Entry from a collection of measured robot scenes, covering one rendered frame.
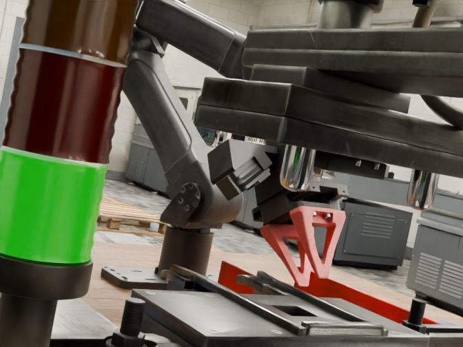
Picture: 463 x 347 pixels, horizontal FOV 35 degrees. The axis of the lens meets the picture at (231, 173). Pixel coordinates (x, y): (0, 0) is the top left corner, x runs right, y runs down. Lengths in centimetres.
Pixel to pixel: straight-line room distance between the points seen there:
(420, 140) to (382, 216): 725
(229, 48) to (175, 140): 14
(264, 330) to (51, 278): 25
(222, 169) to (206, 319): 33
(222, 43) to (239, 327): 51
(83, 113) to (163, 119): 72
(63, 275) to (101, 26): 8
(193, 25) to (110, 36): 71
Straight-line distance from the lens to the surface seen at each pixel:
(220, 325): 47
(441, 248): 645
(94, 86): 25
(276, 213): 83
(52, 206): 25
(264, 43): 54
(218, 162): 80
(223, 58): 91
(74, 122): 25
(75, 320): 67
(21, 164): 25
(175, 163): 93
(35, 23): 26
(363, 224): 761
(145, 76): 99
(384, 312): 82
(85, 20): 25
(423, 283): 657
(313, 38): 49
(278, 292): 62
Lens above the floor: 110
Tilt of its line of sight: 3 degrees down
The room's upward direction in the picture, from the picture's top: 11 degrees clockwise
